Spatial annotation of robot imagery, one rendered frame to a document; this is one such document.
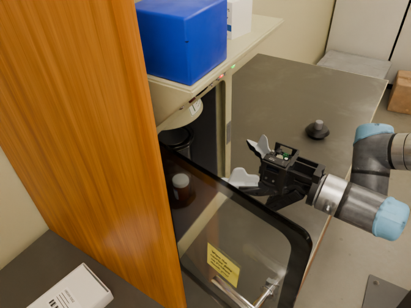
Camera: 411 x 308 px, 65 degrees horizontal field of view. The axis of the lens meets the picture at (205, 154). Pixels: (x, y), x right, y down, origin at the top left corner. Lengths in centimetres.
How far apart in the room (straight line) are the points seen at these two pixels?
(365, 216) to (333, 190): 7
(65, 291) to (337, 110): 121
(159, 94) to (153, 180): 12
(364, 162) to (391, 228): 16
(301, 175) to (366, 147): 17
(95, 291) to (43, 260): 22
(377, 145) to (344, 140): 60
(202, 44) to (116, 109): 14
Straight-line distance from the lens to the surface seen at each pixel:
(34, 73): 53
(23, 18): 48
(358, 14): 360
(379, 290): 208
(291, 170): 65
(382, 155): 74
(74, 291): 90
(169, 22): 42
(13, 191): 101
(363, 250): 221
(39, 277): 101
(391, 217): 65
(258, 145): 76
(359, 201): 64
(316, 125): 129
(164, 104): 47
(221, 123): 88
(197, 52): 44
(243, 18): 59
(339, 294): 201
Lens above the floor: 172
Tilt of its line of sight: 41 degrees down
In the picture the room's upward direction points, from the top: 3 degrees counter-clockwise
